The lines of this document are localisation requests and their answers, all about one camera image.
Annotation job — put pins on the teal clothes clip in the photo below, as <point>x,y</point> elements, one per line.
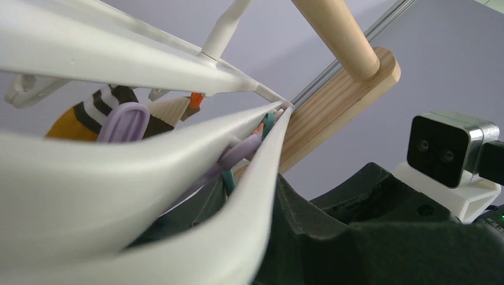
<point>243,150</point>

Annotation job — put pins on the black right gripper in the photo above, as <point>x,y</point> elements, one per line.
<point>375,229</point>

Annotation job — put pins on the white plastic clip hanger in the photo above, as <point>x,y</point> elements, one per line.
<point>69,209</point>

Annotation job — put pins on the mustard yellow sock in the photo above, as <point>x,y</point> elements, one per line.
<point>68,127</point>

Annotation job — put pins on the beige brown striped sock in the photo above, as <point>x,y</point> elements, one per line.
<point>164,115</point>

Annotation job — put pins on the wooden clothes rack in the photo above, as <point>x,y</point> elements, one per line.
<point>359,75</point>

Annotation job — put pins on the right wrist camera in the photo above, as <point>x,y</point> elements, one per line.
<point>456,160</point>

